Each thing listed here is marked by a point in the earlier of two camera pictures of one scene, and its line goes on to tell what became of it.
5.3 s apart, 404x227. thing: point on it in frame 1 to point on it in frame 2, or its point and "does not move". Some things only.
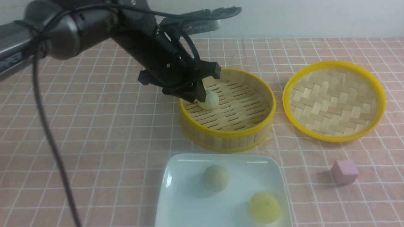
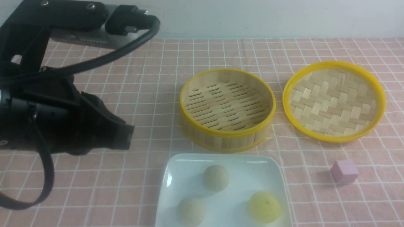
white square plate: [184, 200] does not move
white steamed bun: [211, 101] to [191, 212]
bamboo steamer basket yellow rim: [242, 121] does not move
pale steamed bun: [215, 178] does not move
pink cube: [344, 172] does not move
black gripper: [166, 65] to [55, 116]
